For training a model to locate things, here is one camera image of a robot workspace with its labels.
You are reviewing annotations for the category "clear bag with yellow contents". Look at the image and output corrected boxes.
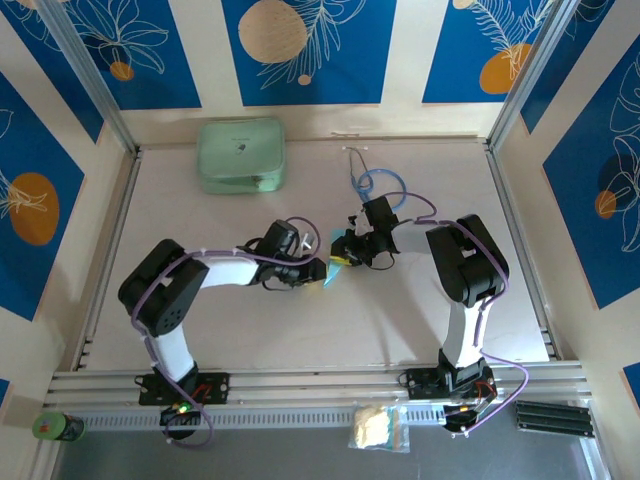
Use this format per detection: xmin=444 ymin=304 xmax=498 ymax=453
xmin=348 ymin=403 xmax=412 ymax=455

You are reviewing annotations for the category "black ribbed block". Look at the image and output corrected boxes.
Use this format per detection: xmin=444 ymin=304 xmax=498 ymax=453
xmin=514 ymin=399 xmax=596 ymax=441

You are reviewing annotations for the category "aluminium side rail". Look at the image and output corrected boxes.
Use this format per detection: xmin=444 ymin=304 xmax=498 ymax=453
xmin=483 ymin=141 xmax=564 ymax=362
xmin=74 ymin=148 xmax=144 ymax=372

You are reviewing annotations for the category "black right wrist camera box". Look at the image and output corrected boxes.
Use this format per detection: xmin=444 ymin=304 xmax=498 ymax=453
xmin=360 ymin=196 xmax=400 ymax=232

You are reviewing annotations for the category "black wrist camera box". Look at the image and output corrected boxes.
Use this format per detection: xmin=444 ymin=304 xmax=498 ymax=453
xmin=259 ymin=219 xmax=302 ymax=257
xmin=360 ymin=196 xmax=400 ymax=232

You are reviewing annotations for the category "blue floral wall poster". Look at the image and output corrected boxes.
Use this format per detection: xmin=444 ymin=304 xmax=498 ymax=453
xmin=0 ymin=72 xmax=87 ymax=322
xmin=9 ymin=0 xmax=203 ymax=112
xmin=542 ymin=34 xmax=640 ymax=311
xmin=422 ymin=0 xmax=557 ymax=106
xmin=221 ymin=0 xmax=399 ymax=108

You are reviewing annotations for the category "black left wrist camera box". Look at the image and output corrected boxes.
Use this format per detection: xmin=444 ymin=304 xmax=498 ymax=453
xmin=259 ymin=219 xmax=302 ymax=257

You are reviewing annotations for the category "purple camera cable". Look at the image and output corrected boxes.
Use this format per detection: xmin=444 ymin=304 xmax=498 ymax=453
xmin=384 ymin=191 xmax=532 ymax=434
xmin=130 ymin=215 xmax=322 ymax=449

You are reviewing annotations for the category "mint green zip pouch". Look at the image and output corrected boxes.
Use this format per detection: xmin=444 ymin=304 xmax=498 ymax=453
xmin=194 ymin=117 xmax=289 ymax=196

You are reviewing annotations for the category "aluminium mounting rail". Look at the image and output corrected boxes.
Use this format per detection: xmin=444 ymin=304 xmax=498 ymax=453
xmin=43 ymin=360 xmax=594 ymax=409

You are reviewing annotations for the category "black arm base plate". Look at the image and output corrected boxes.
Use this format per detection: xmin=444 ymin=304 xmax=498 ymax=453
xmin=133 ymin=370 xmax=232 ymax=407
xmin=399 ymin=366 xmax=499 ymax=402

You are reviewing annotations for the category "turquoise cloth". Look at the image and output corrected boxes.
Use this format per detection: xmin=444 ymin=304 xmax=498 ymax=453
xmin=322 ymin=228 xmax=347 ymax=291

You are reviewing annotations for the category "aluminium frame post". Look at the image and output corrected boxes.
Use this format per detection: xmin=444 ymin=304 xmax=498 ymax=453
xmin=487 ymin=0 xmax=592 ymax=152
xmin=37 ymin=0 xmax=139 ymax=154

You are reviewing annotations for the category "grey slotted cable duct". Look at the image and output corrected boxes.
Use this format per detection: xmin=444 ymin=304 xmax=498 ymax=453
xmin=69 ymin=402 xmax=521 ymax=433

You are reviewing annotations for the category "blue stethoscope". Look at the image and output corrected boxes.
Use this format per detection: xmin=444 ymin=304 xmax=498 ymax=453
xmin=342 ymin=145 xmax=409 ymax=212

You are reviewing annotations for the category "green can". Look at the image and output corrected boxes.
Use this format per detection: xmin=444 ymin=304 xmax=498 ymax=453
xmin=31 ymin=411 xmax=86 ymax=444

